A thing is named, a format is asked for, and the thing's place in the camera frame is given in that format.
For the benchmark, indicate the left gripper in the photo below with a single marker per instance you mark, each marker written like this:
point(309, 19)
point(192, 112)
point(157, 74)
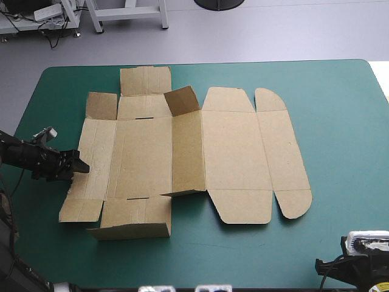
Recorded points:
point(45, 162)

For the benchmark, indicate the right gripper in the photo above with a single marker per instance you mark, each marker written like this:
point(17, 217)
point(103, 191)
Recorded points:
point(343, 269)

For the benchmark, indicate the brown cardboard box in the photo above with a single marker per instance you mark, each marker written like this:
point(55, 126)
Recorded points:
point(188, 152)

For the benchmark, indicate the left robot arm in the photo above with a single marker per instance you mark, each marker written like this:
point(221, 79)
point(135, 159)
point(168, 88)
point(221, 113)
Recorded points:
point(12, 150)

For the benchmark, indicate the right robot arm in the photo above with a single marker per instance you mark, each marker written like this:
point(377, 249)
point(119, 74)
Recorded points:
point(380, 273)

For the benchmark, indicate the grey equipment cart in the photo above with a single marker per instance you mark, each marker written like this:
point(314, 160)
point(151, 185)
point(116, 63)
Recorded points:
point(36, 18)

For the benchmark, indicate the white power strip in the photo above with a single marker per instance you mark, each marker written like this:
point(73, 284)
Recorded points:
point(47, 11)

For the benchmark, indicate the black round chair base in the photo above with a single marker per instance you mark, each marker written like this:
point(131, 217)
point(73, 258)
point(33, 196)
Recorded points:
point(218, 3)

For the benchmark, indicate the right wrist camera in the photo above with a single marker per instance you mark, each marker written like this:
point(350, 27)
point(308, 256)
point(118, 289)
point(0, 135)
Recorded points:
point(367, 241)

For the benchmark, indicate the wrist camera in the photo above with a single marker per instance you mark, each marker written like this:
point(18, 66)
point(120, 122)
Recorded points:
point(45, 134)
point(367, 241)

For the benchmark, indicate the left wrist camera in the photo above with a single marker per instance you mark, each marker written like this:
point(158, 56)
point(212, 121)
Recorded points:
point(45, 134)

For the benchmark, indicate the white metal frame stand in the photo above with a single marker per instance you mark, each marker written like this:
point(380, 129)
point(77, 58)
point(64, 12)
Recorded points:
point(130, 13)

